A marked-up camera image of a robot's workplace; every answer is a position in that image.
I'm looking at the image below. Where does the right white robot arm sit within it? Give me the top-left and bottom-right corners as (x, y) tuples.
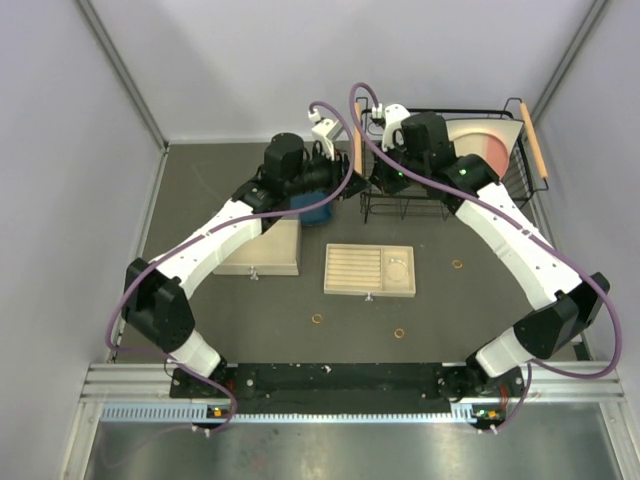
(371, 104), (610, 396)

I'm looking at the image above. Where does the beige jewelry tray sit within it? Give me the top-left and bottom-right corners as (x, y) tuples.
(323, 243), (416, 298)

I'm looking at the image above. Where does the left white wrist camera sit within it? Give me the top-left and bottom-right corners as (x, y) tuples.
(308, 107), (343, 161)

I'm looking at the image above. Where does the black wire dish rack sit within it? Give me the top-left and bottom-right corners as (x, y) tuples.
(355, 96), (549, 221)

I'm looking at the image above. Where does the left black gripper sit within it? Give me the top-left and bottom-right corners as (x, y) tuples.
(285, 143), (372, 202)

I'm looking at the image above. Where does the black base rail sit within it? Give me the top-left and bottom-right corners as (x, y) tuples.
(170, 363), (524, 401)

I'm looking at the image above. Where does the silver pearl bracelet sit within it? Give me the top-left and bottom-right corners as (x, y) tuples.
(385, 257), (412, 284)

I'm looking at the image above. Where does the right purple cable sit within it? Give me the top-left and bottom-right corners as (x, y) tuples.
(348, 82), (624, 435)

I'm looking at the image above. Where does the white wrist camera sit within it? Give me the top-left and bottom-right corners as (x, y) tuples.
(308, 107), (343, 161)
(371, 103), (410, 152)

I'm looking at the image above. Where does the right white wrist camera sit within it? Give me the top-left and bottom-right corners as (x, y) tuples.
(371, 103), (410, 152)

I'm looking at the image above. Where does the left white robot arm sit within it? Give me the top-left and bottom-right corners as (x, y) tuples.
(120, 127), (367, 397)

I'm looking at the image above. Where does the cream and pink plate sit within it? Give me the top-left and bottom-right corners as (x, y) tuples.
(445, 118), (524, 180)

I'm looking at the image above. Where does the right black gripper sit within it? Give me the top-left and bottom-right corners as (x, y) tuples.
(369, 135), (428, 198)

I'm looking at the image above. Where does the beige jewelry box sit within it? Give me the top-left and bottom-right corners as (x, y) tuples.
(213, 216), (301, 278)

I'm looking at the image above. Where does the blue-grey cable duct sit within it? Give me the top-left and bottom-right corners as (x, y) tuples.
(100, 403), (502, 425)

